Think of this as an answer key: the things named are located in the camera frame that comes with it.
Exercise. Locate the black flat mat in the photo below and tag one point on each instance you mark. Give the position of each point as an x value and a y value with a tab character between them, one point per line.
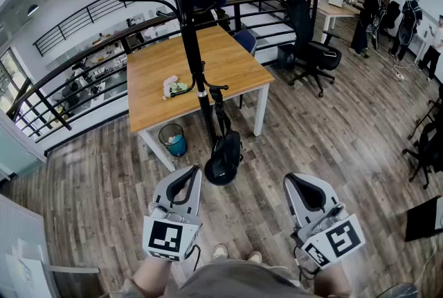
420	222

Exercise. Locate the white cabinet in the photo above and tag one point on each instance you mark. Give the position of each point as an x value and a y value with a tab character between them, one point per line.
20	248

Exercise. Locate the person's left shoe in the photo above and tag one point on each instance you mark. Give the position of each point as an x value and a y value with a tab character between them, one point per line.
220	251

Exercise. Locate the blue chair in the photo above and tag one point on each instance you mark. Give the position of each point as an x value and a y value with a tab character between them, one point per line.
246	40

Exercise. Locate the frosted glass door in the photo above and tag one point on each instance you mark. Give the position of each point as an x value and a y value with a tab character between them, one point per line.
15	148

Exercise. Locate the small dome pendant lamp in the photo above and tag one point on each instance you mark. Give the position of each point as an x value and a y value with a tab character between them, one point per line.
33	9

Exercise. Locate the black office chair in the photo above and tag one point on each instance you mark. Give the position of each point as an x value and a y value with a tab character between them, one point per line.
320	54

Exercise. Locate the person's grey shorts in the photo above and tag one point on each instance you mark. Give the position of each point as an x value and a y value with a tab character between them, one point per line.
228	281

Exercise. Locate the black swivel chair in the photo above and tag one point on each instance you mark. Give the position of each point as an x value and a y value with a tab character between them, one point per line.
431	148

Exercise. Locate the wooden table with white legs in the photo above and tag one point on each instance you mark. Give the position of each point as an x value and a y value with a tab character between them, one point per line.
221	61

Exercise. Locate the white power strip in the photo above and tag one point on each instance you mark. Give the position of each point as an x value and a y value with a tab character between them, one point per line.
400	76

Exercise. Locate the person's right forearm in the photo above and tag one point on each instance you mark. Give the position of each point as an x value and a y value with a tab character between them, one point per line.
330	281

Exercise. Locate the window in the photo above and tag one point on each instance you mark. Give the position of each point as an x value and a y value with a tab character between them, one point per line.
10	82

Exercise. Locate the person's right shoe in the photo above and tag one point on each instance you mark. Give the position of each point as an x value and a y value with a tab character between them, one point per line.
255	256

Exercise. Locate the black shoulder bag with strap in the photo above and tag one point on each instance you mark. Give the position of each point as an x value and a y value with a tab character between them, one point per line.
226	151

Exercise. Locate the person's left forearm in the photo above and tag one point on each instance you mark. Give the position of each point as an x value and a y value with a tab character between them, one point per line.
152	276

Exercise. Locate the person's shoe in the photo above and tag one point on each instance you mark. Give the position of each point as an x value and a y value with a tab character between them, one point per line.
255	256
220	251

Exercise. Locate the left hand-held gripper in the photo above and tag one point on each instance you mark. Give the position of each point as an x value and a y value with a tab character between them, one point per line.
173	238

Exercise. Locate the black railing with wooden top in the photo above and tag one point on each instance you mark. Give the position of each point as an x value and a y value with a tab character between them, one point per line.
52	107

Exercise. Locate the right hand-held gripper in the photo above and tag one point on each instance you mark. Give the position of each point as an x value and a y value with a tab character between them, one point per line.
341	238

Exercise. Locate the black coat rack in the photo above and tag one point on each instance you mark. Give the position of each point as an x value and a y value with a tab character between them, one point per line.
188	47

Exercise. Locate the mesh bin with blue bag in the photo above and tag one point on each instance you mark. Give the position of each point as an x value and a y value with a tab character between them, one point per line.
174	144

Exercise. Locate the black balcony railing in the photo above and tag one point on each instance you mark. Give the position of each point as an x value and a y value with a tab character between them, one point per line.
90	13

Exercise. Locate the wooden desk with white legs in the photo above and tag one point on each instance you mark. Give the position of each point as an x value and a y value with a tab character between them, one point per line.
334	9

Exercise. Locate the black floor bin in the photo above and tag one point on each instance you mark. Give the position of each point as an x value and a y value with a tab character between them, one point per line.
285	56

